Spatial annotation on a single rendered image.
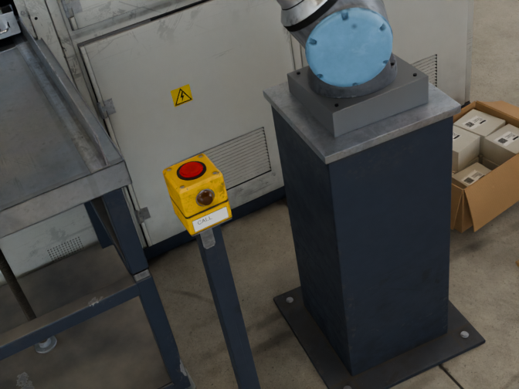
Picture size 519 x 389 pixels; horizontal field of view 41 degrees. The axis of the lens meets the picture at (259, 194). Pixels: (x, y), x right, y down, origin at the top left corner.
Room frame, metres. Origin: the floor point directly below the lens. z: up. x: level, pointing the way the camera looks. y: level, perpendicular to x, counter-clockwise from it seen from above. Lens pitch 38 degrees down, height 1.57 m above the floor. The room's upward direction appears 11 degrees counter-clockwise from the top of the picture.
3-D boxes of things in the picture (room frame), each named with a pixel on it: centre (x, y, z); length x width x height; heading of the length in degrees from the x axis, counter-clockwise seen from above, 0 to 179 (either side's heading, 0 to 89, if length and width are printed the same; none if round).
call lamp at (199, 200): (0.90, 0.09, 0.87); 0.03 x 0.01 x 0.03; 111
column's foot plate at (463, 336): (1.31, -0.25, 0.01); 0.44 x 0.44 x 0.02; 16
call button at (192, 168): (0.94, 0.10, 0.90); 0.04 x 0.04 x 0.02
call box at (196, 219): (0.94, 0.10, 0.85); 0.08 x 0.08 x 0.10; 21
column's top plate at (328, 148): (1.31, -0.25, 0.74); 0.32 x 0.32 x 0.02; 16
